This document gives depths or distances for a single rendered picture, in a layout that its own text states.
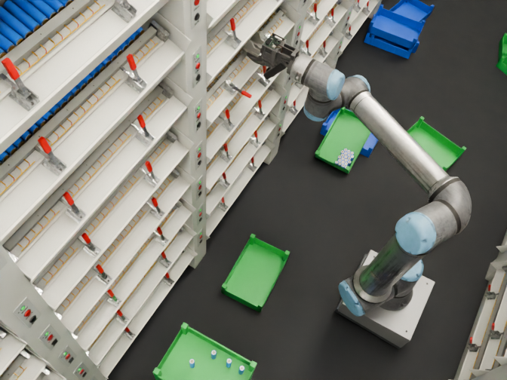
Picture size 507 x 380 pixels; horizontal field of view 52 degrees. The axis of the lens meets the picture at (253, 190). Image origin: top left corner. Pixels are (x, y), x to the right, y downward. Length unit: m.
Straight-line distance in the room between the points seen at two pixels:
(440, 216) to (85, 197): 0.96
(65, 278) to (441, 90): 2.56
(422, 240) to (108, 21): 1.00
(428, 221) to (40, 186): 1.01
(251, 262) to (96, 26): 1.62
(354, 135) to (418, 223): 1.39
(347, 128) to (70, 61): 2.05
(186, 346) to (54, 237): 0.88
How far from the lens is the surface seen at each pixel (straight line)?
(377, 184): 2.80
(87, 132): 1.15
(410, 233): 1.54
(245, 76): 1.80
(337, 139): 2.83
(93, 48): 1.02
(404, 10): 3.82
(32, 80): 0.98
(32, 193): 1.09
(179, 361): 1.97
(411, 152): 1.69
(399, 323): 2.31
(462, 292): 2.67
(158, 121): 1.40
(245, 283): 2.41
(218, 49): 1.58
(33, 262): 1.25
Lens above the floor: 2.24
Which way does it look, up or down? 58 degrees down
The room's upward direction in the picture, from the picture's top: 9 degrees clockwise
